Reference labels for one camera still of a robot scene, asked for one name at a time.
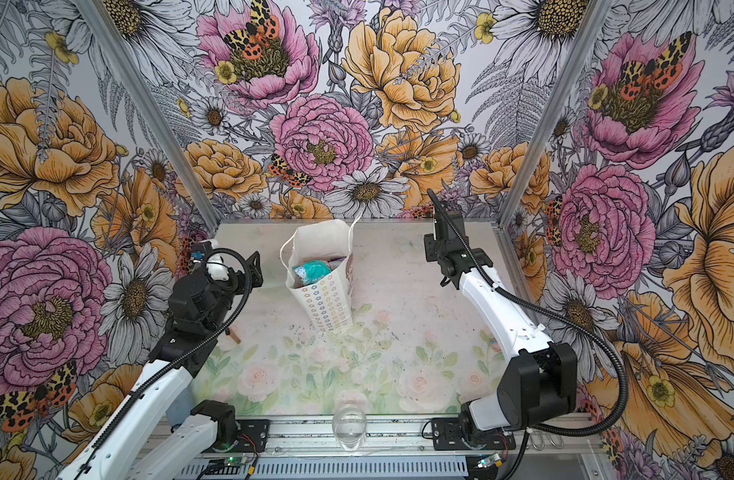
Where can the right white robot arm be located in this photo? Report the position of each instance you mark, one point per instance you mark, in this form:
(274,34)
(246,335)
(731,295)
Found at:
(538,384)

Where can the metal tongs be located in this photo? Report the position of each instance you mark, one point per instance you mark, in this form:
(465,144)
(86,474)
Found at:
(540,440)

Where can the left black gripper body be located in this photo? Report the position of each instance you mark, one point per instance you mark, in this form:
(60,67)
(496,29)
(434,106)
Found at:
(247,274)

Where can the teal snack packet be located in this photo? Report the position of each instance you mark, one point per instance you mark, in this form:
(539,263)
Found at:
(311,272)

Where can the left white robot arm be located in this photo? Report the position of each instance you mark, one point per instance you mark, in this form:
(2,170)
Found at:
(156,391)

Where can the wooden block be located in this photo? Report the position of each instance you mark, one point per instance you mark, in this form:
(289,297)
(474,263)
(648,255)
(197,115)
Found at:
(232,333)

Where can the clear plastic cup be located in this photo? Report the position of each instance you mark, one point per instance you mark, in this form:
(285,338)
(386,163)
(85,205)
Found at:
(349,426)

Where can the purple snack packet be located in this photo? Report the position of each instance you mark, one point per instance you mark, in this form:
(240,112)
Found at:
(335,263)

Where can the white paper bag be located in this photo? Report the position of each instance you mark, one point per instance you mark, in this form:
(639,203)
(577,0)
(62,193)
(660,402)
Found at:
(327,303)

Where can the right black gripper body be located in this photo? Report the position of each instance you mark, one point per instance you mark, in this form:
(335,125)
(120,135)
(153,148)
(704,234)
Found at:
(442,245)

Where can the aluminium front rail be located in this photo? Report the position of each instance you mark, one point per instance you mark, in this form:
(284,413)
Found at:
(289,436)

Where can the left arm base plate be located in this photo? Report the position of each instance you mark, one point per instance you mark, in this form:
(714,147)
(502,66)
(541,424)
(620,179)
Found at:
(241,436)

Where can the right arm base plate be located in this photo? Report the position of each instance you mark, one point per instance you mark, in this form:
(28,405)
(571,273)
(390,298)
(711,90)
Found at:
(452,434)

